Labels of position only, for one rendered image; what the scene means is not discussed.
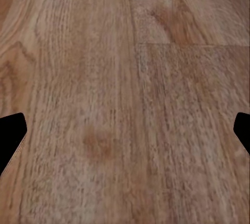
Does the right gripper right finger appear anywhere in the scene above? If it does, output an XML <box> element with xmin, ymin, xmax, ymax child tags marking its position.
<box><xmin>233</xmin><ymin>112</ymin><xmax>250</xmax><ymax>154</ymax></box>

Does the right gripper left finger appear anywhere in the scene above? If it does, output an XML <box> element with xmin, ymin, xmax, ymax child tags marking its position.
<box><xmin>0</xmin><ymin>113</ymin><xmax>27</xmax><ymax>175</ymax></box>

